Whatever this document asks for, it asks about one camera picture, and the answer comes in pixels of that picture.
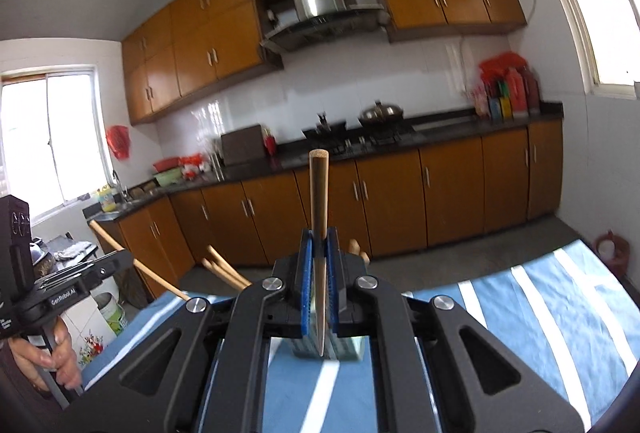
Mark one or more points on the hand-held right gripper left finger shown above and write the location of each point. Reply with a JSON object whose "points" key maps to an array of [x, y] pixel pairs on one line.
{"points": [[306, 283]]}

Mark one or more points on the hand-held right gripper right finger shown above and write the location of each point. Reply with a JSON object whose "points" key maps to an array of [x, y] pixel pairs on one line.
{"points": [[334, 283]]}

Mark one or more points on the long wooden chopstick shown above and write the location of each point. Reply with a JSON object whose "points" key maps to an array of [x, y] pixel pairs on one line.
{"points": [[318, 193], [220, 273], [357, 249], [145, 270], [230, 265]]}

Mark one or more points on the green perforated utensil holder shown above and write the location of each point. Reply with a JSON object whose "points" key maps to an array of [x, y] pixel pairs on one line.
{"points": [[345, 348]]}

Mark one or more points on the person's left forearm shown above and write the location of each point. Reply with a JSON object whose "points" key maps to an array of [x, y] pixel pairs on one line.
{"points": [[15, 398]]}

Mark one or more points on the person's left hand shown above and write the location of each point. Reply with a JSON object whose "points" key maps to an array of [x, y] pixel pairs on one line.
{"points": [[65, 358]]}

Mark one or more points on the grey side table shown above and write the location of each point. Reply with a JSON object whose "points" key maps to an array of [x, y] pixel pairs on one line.
{"points": [[70, 258]]}

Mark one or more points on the yellow dish soap bottle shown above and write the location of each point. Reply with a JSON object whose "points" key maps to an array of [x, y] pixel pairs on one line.
{"points": [[106, 199]]}

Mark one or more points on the white green paint bucket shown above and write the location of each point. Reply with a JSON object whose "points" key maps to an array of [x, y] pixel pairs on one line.
{"points": [[111, 315]]}

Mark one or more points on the window above sink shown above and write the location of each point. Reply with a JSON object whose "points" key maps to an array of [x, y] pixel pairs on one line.
{"points": [[50, 143]]}

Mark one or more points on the sink faucet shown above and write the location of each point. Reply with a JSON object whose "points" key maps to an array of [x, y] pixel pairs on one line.
{"points": [[118, 187]]}

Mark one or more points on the red bottle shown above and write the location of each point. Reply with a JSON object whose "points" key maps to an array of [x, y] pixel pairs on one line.
{"points": [[270, 144]]}

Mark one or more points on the gas stove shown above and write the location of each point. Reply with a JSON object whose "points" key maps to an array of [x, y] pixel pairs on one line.
{"points": [[360, 140]]}

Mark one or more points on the wooden lower kitchen cabinets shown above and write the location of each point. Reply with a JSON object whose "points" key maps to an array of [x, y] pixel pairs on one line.
{"points": [[450, 193]]}

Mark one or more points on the hanging red plastic bag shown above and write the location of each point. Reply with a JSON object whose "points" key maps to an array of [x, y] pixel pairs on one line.
{"points": [[118, 142]]}

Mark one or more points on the dark brown cutting board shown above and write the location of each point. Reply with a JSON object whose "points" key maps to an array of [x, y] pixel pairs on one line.
{"points": [[242, 144]]}

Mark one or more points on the red and white plastic bags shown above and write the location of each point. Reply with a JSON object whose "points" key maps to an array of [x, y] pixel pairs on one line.
{"points": [[192, 165]]}

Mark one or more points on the green plastic basin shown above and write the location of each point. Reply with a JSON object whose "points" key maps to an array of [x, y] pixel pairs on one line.
{"points": [[167, 176]]}

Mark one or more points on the red plastic basin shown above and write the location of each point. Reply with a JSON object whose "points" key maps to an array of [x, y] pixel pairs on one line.
{"points": [[167, 163]]}

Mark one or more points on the metal wok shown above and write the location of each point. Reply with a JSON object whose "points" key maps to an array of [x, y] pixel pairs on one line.
{"points": [[381, 111]]}

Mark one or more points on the black kitchen countertop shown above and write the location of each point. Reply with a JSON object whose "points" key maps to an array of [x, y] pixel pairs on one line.
{"points": [[450, 125]]}

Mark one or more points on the blue white striped tablecloth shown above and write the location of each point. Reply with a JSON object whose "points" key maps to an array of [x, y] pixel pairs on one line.
{"points": [[550, 313]]}

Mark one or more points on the row of condiment bottles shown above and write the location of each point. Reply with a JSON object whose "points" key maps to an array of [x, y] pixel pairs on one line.
{"points": [[507, 95]]}

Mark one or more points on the steel range hood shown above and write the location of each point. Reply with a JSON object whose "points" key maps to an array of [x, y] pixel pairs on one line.
{"points": [[317, 13]]}

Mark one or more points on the red bag on floor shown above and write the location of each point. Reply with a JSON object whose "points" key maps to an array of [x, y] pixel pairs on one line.
{"points": [[611, 250]]}

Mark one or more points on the bright side window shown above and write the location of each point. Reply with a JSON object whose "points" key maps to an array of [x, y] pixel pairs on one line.
{"points": [[600, 13]]}

